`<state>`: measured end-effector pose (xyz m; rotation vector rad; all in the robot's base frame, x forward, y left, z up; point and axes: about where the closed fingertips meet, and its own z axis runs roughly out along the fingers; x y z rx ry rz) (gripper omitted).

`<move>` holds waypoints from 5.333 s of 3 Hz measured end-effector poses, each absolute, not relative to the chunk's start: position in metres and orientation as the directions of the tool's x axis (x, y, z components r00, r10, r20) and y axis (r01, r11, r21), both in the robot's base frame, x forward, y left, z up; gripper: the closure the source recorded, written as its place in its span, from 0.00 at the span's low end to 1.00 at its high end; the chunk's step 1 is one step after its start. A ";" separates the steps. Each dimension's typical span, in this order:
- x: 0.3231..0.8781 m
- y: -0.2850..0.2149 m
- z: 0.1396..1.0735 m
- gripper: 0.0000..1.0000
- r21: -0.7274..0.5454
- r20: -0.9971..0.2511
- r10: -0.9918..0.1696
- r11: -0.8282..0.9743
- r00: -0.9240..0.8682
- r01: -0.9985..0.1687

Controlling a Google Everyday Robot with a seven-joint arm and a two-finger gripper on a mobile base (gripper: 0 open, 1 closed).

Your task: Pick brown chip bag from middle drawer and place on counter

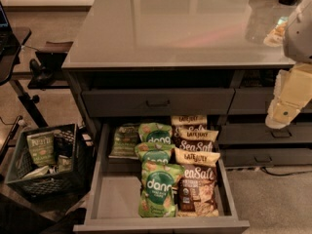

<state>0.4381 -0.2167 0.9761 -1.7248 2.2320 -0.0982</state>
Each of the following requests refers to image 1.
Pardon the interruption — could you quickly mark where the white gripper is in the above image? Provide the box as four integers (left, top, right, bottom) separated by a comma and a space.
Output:
265, 63, 312, 129

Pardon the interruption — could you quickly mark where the brown sea salt chip bag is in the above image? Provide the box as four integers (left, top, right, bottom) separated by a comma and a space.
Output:
171, 115, 208, 137
175, 148, 220, 217
177, 129, 218, 152

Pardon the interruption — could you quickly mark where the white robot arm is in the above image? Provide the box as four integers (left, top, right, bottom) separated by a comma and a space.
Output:
264, 0, 312, 129

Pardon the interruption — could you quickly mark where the grey top right drawer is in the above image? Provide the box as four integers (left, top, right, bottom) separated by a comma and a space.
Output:
229, 87, 274, 115

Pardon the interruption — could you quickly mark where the grey middle right drawer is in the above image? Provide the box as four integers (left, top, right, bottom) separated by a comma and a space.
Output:
218, 123, 312, 145

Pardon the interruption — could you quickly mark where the grey top left drawer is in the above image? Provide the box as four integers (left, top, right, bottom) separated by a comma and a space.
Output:
81, 88, 234, 117

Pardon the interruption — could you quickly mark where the back green dang chip bag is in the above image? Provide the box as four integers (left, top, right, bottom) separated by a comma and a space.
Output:
138, 123, 173, 144

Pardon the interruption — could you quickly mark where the green dang chip bag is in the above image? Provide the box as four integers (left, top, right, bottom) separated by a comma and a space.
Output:
138, 161, 184, 217
138, 123, 173, 144
135, 142, 175, 164

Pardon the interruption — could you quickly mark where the middle green dang chip bag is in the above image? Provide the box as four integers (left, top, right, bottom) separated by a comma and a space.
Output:
135, 142, 175, 164

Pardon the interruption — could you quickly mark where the front green dang chip bag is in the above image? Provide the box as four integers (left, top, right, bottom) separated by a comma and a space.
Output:
138, 161, 184, 217

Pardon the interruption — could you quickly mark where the grey counter cabinet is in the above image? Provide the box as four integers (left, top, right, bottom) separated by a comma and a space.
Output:
61, 0, 312, 171

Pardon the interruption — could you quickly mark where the dark green chip bag in drawer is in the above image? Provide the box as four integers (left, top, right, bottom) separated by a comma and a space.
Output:
109, 125, 139, 159

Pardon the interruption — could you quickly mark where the open grey middle drawer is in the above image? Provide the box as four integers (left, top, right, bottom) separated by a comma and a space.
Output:
74, 124, 250, 234

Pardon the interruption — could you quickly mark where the small green bag in crate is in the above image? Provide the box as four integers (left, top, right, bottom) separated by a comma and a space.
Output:
58, 155, 72, 173

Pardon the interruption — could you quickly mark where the green kettle chip bag in crate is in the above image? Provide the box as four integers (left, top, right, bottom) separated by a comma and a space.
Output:
26, 132, 56, 167

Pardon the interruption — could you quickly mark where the dark plastic crate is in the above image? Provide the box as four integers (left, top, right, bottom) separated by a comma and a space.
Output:
5, 124, 88, 201

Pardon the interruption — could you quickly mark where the black office chair base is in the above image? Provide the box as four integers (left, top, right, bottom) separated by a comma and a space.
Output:
28, 41, 73, 89

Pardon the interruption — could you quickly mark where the black desk with stand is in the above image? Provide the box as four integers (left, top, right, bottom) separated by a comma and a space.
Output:
0, 27, 47, 127

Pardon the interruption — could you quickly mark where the laptop on desk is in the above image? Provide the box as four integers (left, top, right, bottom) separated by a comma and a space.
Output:
0, 2, 13, 56

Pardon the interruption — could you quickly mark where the black cable on floor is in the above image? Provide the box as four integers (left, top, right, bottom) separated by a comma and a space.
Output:
259, 166, 312, 177

